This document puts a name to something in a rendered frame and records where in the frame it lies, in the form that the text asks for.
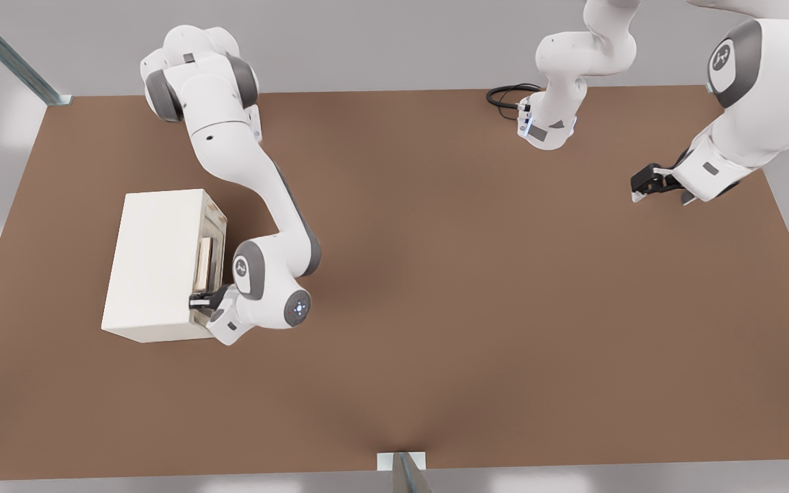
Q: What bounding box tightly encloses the white oven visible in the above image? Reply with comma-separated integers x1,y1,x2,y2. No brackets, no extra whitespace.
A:
101,189,228,344

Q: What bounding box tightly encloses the black cable loop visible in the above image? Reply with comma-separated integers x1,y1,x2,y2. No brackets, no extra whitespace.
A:
486,84,543,122

